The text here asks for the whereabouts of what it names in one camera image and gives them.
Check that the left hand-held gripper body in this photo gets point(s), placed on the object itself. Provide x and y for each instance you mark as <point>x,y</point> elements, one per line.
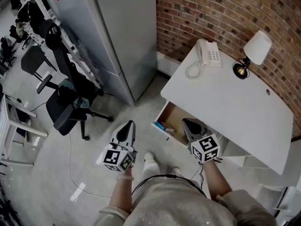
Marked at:
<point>117,158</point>

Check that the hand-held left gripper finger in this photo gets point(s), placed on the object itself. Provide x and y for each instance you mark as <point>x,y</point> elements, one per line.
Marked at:
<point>114,136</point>
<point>132,135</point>

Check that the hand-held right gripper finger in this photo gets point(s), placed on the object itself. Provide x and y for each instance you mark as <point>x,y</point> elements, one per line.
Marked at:
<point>207,131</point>
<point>186,132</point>

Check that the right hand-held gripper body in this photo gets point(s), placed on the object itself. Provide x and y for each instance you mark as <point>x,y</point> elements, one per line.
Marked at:
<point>204,148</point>

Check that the white drawer with wooden inside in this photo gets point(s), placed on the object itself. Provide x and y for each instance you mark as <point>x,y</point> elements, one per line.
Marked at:
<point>172,116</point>

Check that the person's right forearm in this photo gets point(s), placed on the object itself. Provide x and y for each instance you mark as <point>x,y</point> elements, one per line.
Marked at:
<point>216,180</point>

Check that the person's left forearm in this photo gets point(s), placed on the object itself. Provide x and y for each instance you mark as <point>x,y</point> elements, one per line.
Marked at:
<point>121,194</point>

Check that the person's white shoe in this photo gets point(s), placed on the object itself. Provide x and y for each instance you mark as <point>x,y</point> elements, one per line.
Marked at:
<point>149,155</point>

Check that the person's white-trousered leg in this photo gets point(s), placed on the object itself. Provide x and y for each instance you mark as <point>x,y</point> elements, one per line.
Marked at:
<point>150,169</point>

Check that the white desk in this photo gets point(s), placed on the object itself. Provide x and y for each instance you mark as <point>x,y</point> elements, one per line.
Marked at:
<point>235,107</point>

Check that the black high-back office chair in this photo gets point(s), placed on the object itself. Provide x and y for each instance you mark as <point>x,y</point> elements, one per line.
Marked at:
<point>68,98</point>

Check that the person's grey sweater torso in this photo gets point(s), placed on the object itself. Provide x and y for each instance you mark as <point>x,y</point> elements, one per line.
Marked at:
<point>178,208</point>

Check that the table lamp with white shade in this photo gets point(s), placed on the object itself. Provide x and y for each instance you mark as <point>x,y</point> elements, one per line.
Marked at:
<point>257,47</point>

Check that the white storage shelving rack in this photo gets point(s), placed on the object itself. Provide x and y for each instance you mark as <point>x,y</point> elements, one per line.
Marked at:
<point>70,43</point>

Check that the small black armchair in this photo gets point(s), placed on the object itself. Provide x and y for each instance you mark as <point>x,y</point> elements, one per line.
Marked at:
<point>33,59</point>

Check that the white metal-frame table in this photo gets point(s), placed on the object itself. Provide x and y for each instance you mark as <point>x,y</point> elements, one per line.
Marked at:
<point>9,121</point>

